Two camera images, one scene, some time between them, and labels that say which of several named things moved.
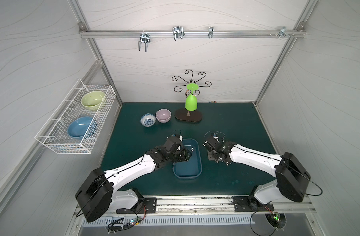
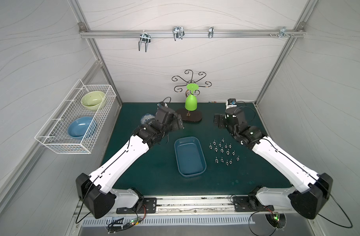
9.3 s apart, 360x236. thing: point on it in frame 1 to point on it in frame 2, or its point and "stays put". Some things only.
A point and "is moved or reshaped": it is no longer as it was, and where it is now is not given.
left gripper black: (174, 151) to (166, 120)
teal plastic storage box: (193, 168) is moved or reshaped
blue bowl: (77, 128) stays put
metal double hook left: (145, 38) stays put
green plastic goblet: (191, 103) stays put
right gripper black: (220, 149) to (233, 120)
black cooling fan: (277, 220) stays put
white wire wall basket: (72, 126) stays put
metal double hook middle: (178, 32) stays put
